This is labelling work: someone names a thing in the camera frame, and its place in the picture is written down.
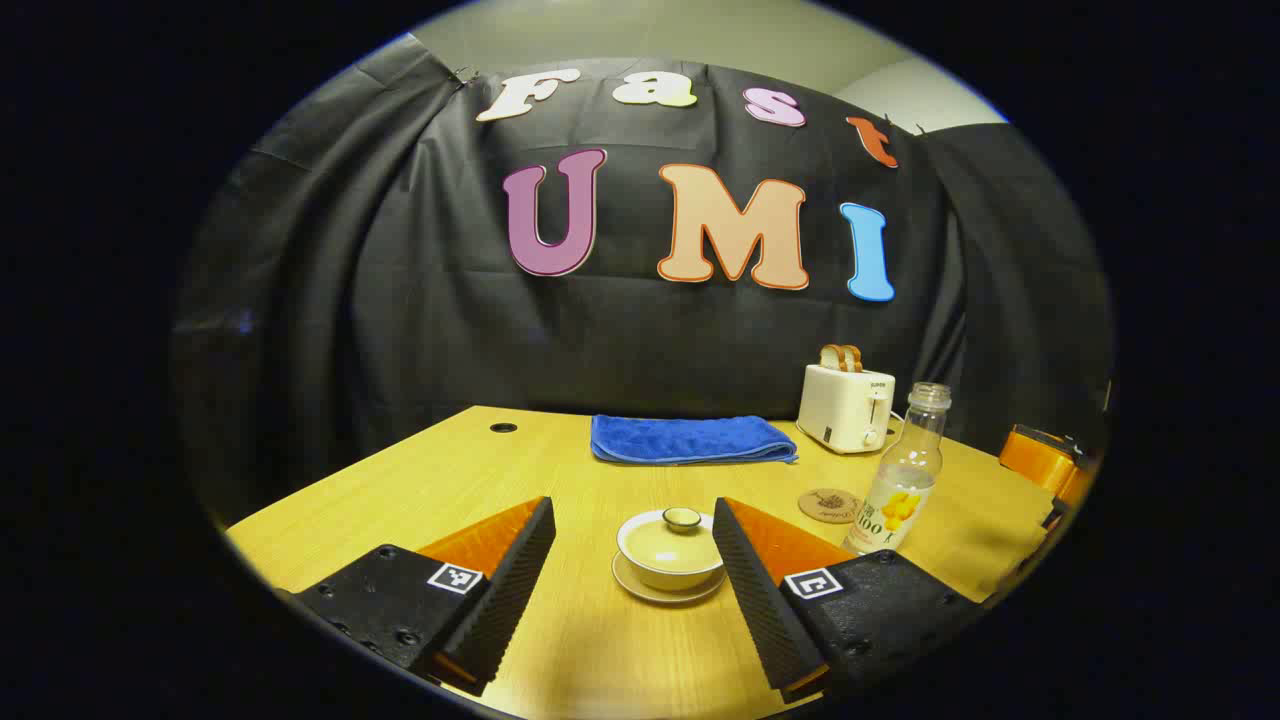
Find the white saucer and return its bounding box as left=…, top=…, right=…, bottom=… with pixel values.
left=612, top=550, right=727, bottom=605

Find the white toaster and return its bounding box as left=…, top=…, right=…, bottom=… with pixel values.
left=797, top=363, right=897, bottom=456

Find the white teacup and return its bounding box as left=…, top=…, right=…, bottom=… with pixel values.
left=616, top=511, right=725, bottom=591

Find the round cork coaster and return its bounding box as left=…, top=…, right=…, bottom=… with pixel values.
left=798, top=488, right=863, bottom=523

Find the clear plastic water bottle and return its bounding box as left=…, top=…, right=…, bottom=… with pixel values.
left=843, top=382, right=953, bottom=556

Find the yellow teacup lid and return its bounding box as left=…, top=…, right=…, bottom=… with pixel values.
left=627, top=507, right=718, bottom=573

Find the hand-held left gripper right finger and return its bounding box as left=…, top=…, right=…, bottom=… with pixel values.
left=712, top=497, right=986, bottom=704

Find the blue folded towel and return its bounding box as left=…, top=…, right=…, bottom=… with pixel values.
left=590, top=414, right=799, bottom=467

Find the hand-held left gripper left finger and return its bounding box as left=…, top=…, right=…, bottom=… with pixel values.
left=290, top=496, right=557, bottom=698

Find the black backdrop cloth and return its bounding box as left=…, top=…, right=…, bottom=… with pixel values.
left=170, top=35, right=1116, bottom=526

